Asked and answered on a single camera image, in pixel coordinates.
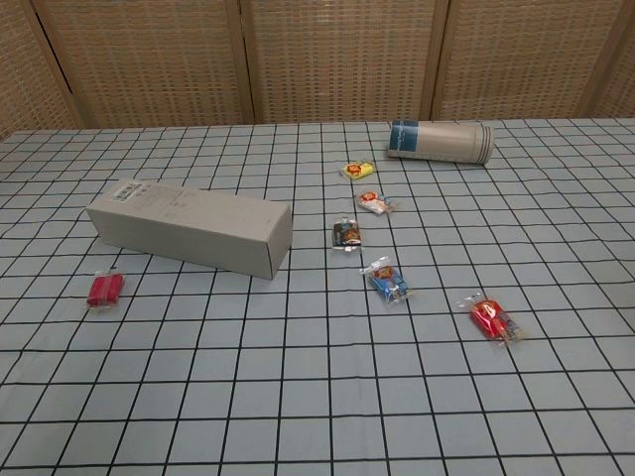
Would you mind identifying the white box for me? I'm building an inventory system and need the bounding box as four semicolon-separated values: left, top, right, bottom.
84;178;294;279

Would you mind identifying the black wrapped candy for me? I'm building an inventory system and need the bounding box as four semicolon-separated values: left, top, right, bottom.
330;215;363;253

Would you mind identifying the white orange wrapped candy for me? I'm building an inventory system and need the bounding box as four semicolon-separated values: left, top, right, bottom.
356;189;399;216

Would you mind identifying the yellow wrapped candy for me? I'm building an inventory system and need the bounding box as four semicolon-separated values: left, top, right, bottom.
339;159;377;181

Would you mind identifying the blue wrapped candy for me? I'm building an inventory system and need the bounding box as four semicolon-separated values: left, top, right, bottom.
360;256;417;304

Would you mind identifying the light blue checked tablecloth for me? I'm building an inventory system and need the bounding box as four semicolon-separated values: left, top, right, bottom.
0;117;635;476

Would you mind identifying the grey cylinder can blue band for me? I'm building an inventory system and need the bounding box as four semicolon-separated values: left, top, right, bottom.
386;119;495;166

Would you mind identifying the woven bamboo folding screen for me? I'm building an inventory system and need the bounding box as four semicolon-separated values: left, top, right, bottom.
0;0;635;141

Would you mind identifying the red printed wrapped candy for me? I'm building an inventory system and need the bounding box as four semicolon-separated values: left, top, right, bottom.
458;295;528;348

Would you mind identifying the plain red wrapped candy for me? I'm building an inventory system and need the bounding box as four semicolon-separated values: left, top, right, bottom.
84;271;127;313

